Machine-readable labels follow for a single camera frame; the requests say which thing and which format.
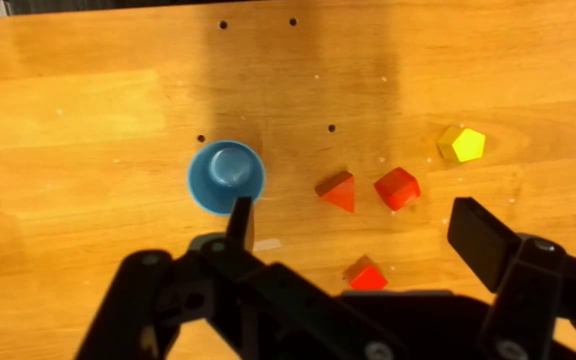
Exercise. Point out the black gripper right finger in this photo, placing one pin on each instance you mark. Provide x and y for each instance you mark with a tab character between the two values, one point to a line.
495	247

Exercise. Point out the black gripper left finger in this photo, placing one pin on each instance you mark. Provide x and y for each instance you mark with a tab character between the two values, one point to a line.
234	272

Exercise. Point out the yellow pentagon wooden block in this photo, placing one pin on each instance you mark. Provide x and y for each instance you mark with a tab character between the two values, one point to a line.
465	144

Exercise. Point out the blue plastic cup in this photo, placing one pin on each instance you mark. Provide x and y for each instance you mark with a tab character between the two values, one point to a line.
227	176

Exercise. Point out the red cube wooden block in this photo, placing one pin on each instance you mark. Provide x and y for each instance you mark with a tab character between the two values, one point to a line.
396	188

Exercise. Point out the red pentagon wooden block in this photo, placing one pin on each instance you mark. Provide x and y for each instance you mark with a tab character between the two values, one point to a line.
367	274

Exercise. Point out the red triangular wooden block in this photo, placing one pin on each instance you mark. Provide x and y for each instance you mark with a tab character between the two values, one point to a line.
339	191

